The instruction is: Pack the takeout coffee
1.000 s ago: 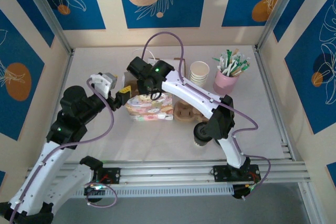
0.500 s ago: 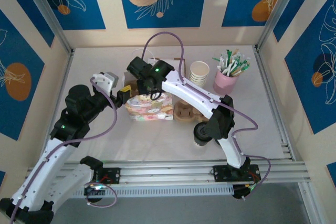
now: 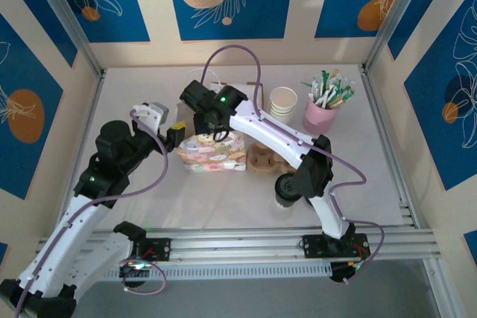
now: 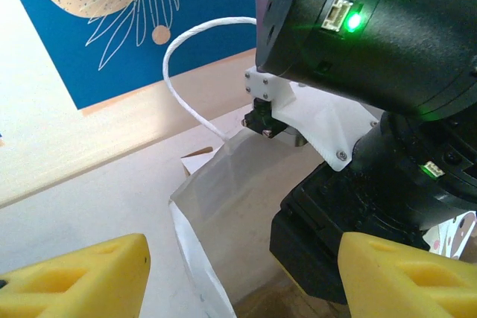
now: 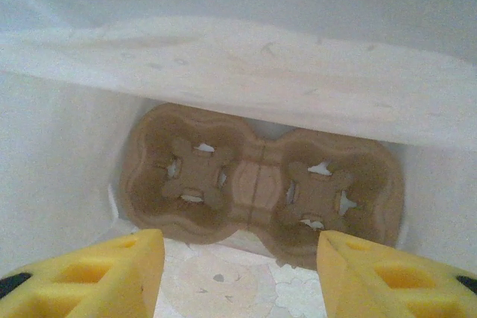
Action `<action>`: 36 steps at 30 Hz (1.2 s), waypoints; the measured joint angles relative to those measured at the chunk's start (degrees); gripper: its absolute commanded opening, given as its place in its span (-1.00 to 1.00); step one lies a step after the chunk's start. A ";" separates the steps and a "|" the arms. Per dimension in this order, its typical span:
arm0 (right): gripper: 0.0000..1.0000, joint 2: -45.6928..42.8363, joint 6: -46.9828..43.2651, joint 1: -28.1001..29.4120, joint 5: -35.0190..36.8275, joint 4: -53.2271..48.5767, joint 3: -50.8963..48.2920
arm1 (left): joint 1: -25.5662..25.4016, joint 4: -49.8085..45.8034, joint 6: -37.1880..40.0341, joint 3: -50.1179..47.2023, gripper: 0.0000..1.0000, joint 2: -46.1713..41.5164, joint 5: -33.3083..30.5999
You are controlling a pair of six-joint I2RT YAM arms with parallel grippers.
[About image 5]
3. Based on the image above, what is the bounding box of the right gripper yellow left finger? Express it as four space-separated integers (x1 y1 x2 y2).
0 229 166 318

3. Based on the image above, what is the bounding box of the brown pulp cup carrier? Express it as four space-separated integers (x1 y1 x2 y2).
119 101 407 271

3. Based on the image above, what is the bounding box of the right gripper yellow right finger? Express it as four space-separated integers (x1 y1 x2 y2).
316 229 477 318

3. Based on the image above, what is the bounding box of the white paper bag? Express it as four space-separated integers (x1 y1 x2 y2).
0 0 477 318

